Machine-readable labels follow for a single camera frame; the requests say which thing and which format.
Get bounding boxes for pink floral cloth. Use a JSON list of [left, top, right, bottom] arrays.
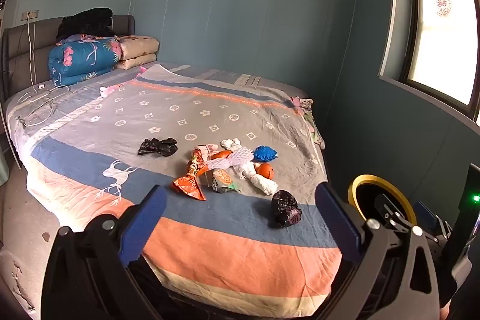
[[292, 97, 326, 151]]

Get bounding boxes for large white tissue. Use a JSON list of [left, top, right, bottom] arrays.
[[239, 162, 279, 196]]

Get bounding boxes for clear snack packet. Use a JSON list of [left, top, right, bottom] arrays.
[[211, 169, 241, 194]]

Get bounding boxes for printed bed sheet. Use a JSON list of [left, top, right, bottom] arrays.
[[5, 63, 344, 317]]

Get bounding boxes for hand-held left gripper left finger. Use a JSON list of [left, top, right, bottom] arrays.
[[41, 185, 167, 320]]

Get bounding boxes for folded beige quilt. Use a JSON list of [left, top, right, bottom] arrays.
[[114, 53, 158, 71]]

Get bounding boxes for black and pink plastic bag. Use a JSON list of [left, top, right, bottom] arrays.
[[270, 190, 303, 229]]

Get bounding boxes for red window sticker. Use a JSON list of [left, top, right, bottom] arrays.
[[435, 0, 453, 18]]

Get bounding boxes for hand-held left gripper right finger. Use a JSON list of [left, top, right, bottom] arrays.
[[315, 183, 439, 320]]

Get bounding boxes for beige pillows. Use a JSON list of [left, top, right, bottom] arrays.
[[118, 35, 160, 61]]

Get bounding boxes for folded blue floral quilt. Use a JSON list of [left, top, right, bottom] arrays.
[[48, 34, 124, 87]]

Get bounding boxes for small pink white cloth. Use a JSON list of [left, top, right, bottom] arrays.
[[99, 82, 125, 98]]

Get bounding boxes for small white tissue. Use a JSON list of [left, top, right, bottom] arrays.
[[220, 138, 242, 152]]

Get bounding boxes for orange snack wrapper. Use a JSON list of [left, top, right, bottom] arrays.
[[172, 148, 208, 201]]

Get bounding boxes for round orange peel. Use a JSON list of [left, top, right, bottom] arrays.
[[256, 163, 277, 180]]

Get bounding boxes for window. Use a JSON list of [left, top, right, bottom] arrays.
[[378, 0, 480, 120]]

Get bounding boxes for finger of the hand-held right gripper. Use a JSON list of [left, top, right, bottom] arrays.
[[374, 193, 410, 229], [414, 201, 455, 246]]

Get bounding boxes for yellow-rimmed black trash bin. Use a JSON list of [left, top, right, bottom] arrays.
[[347, 174, 418, 231]]

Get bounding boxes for blue glove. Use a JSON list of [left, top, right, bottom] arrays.
[[253, 145, 279, 163]]

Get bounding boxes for white charging cable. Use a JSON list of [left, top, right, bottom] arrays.
[[16, 19, 73, 127]]

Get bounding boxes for grey padded headboard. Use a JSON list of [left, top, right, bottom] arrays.
[[1, 14, 136, 104]]

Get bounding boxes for black clothing pile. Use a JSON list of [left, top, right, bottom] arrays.
[[55, 7, 118, 42]]

